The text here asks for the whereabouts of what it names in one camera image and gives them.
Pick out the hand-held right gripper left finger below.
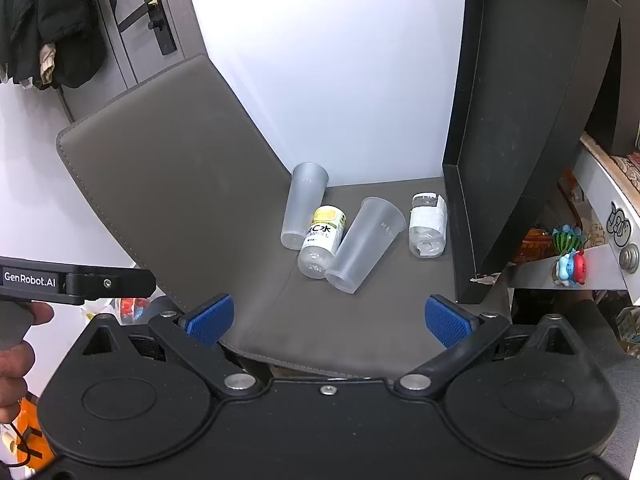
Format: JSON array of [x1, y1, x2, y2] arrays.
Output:
[[80, 294, 263, 401]]

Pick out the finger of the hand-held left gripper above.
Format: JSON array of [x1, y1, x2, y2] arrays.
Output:
[[65, 266, 157, 307]]

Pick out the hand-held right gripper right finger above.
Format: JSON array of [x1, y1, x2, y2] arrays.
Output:
[[392, 294, 583, 401]]

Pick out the translucent plastic cup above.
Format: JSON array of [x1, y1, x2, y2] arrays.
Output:
[[324, 196, 406, 295], [280, 162, 330, 251]]

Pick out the person's left hand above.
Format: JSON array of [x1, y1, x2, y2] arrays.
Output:
[[0, 302, 55, 411]]

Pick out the white label plastic bottle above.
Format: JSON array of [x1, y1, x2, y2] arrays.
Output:
[[408, 191, 447, 259]]

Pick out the grey leather mat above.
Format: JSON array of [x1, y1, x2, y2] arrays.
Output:
[[56, 52, 511, 378]]

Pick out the blue toy figure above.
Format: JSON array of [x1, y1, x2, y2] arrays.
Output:
[[552, 252, 576, 287]]

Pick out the yellow label plastic bottle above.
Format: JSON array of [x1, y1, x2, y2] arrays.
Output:
[[297, 205, 348, 280]]

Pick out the watermelon toy figure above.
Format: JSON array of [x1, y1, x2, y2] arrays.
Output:
[[551, 225, 586, 256]]

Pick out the orange object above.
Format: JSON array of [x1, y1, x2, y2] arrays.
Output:
[[0, 395, 56, 473]]

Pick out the white desk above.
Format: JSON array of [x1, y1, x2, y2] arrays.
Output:
[[505, 132, 640, 306]]

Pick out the black and white sticker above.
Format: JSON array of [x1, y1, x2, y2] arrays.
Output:
[[606, 201, 634, 247]]

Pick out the grey door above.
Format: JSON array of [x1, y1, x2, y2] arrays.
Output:
[[65, 0, 208, 123]]

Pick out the black box lid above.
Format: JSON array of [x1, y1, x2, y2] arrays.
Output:
[[442, 0, 623, 305]]

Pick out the patterned desk mat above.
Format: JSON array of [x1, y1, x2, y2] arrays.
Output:
[[580, 132, 640, 196]]

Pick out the black hanging clothes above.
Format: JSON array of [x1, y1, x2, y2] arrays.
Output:
[[0, 0, 108, 91]]

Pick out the dark monitor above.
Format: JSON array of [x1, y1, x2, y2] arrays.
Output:
[[480, 0, 640, 156]]

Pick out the black door handle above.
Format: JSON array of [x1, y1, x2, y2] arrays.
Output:
[[117, 0, 178, 56]]

